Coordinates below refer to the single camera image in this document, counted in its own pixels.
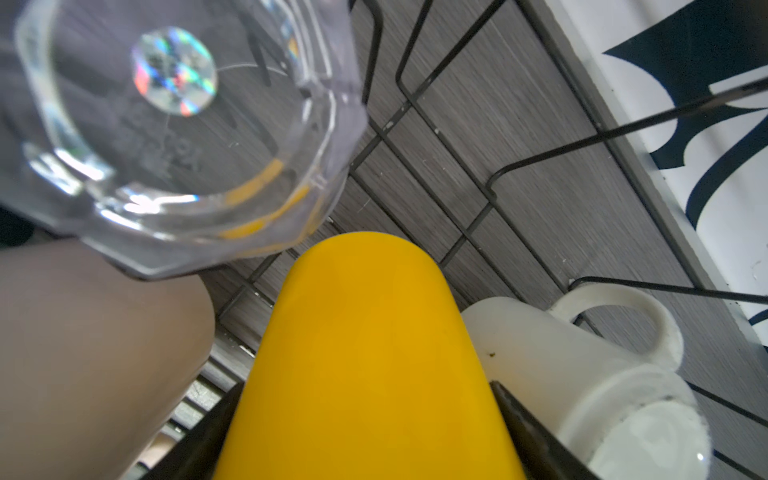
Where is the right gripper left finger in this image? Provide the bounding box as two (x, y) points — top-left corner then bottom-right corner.
(142, 382), (245, 480)

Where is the white mug red inside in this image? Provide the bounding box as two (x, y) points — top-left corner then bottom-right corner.
(462, 284), (712, 479)

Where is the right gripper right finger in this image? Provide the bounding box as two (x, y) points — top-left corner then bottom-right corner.
(490, 381), (598, 480)

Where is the cream mug pink handle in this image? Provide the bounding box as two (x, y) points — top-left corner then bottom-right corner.
(1, 240), (215, 479)

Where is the clear glass tumbler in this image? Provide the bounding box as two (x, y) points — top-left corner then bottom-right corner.
(1, 1), (367, 278)

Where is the yellow mug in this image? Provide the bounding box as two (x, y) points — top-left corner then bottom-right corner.
(214, 232), (524, 479)

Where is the black wire dish rack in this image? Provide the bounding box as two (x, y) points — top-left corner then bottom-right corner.
(162, 1), (767, 479)

